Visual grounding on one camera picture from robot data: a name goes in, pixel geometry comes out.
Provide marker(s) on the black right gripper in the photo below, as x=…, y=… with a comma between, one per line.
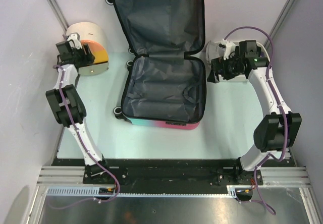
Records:
x=217, y=64

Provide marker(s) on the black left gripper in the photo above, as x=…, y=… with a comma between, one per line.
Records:
x=89, y=58

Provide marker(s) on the cream and orange drawer box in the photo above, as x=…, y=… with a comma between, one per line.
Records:
x=94, y=44

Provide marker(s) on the white rectangular plastic basin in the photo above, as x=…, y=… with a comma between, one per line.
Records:
x=251, y=54

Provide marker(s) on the pink and teal kids suitcase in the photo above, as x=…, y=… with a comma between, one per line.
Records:
x=166, y=84

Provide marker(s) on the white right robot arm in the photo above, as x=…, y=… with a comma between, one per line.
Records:
x=278, y=129

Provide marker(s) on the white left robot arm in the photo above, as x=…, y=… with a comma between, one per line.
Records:
x=69, y=110

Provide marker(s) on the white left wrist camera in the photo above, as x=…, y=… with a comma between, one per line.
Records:
x=74, y=39

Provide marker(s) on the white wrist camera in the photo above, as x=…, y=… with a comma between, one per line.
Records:
x=228, y=47
x=74, y=39

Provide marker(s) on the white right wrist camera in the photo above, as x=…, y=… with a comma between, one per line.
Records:
x=228, y=47

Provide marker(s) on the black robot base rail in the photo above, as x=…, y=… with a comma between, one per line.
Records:
x=128, y=171

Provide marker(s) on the white slotted cable duct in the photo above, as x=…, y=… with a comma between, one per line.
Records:
x=220, y=192

